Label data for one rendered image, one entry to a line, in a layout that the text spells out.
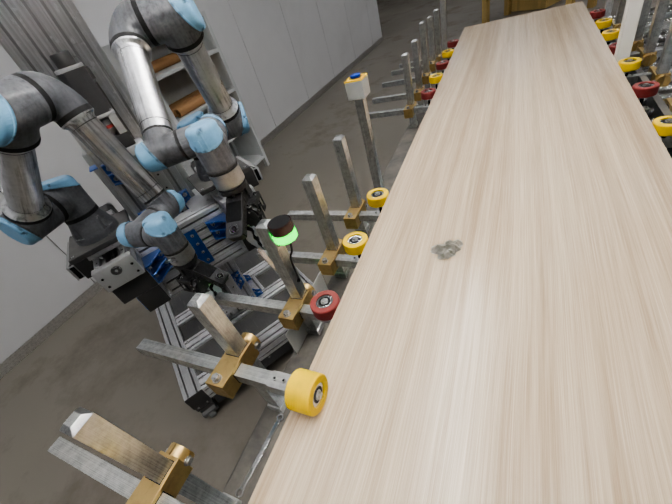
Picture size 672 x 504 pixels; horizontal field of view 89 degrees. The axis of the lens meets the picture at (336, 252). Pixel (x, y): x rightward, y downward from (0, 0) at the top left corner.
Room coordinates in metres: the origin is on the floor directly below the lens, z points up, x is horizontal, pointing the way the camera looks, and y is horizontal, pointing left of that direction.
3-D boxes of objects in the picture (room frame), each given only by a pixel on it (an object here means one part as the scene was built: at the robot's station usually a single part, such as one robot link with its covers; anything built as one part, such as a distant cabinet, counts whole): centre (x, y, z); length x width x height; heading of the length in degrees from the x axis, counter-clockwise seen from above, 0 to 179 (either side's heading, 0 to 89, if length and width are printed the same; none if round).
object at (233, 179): (0.81, 0.19, 1.24); 0.08 x 0.08 x 0.05
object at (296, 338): (0.76, 0.15, 0.75); 0.26 x 0.01 x 0.10; 146
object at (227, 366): (0.50, 0.30, 0.94); 0.14 x 0.06 x 0.05; 146
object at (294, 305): (0.70, 0.15, 0.84); 0.14 x 0.06 x 0.05; 146
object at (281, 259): (0.72, 0.14, 0.90); 0.04 x 0.04 x 0.48; 56
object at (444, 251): (0.66, -0.29, 0.91); 0.09 x 0.07 x 0.02; 90
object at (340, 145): (1.14, -0.14, 0.88); 0.04 x 0.04 x 0.48; 56
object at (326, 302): (0.63, 0.07, 0.85); 0.08 x 0.08 x 0.11
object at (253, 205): (0.82, 0.19, 1.15); 0.09 x 0.08 x 0.12; 166
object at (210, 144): (0.81, 0.19, 1.31); 0.09 x 0.08 x 0.11; 3
